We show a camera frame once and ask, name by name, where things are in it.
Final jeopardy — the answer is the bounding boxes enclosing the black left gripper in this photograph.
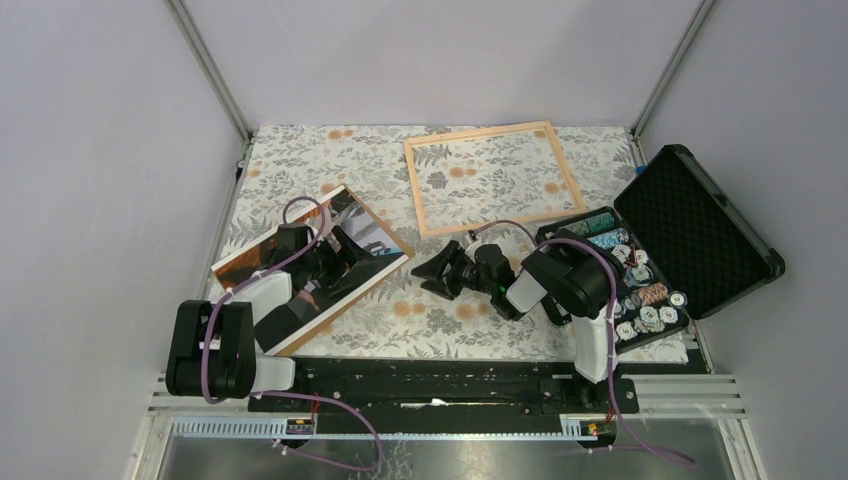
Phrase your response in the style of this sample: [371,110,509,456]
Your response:
[300,225,375,295]

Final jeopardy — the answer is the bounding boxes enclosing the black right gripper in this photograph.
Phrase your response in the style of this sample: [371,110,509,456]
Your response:
[411,240,496,301]

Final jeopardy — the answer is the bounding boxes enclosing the printed photo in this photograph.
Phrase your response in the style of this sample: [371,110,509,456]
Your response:
[211,186,413,355]

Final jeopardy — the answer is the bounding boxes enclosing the light wooden picture frame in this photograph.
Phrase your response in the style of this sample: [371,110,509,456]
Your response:
[404,121,588,237]

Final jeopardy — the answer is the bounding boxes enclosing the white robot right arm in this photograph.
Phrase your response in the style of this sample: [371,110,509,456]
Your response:
[412,231,624,412]

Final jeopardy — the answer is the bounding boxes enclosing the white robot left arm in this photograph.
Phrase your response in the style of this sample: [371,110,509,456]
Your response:
[165,223,410,411]

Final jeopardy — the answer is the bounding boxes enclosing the brown cardboard backing board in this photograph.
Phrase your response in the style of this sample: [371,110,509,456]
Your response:
[269,185,414,356]

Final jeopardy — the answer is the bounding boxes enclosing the floral patterned table mat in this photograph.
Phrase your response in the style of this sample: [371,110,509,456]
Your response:
[225,124,694,364]

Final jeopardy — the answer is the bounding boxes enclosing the green poker chip stack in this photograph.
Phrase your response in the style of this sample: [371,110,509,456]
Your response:
[564,212,616,237]

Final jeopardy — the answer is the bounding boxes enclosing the light blue poker chip stack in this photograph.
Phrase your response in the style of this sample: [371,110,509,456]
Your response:
[588,228,630,250]

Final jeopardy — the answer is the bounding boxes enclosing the black poker chip case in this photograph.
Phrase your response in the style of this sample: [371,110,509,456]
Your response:
[536,144,786,353]

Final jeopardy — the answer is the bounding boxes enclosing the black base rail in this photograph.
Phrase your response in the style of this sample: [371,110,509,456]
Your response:
[248,357,640,434]

